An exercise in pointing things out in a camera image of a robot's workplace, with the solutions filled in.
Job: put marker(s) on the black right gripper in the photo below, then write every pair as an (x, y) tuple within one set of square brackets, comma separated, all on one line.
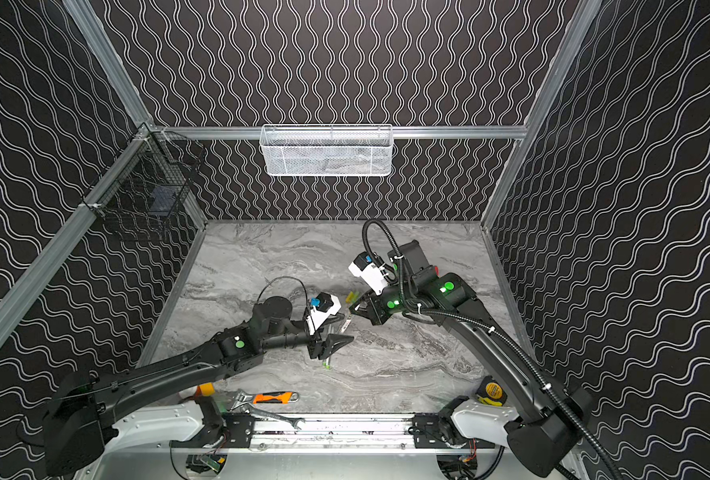
[(376, 306)]

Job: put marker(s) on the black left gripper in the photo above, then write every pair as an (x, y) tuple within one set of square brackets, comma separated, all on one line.
[(319, 345)]

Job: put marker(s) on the yellow white pen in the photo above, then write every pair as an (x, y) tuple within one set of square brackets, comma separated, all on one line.
[(345, 325)]

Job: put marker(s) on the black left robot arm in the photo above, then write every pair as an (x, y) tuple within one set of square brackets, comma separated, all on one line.
[(82, 417)]

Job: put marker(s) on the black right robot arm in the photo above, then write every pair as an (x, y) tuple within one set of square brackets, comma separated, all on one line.
[(538, 420)]

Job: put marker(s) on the steel combination spanner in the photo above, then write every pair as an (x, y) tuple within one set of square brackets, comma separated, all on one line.
[(250, 409)]

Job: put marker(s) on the yellow tape measure block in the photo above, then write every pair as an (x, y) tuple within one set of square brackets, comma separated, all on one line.
[(206, 389)]

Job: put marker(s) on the yellow black tape measure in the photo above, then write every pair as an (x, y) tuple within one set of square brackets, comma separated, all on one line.
[(490, 392)]

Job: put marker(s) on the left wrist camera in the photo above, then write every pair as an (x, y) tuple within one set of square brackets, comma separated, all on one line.
[(320, 309)]

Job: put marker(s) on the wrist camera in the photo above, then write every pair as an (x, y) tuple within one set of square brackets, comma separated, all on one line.
[(369, 270), (320, 309)]

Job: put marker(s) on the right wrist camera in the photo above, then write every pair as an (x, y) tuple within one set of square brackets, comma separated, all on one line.
[(369, 270)]

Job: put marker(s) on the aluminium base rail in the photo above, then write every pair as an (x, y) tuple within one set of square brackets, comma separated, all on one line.
[(355, 433)]

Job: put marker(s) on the orange handled adjustable wrench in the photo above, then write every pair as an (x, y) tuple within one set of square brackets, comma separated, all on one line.
[(241, 398)]

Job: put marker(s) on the white wire mesh basket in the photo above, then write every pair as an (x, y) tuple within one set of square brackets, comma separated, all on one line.
[(325, 150)]

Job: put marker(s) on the black wire mesh basket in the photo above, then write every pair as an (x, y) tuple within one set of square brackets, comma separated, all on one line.
[(147, 200)]

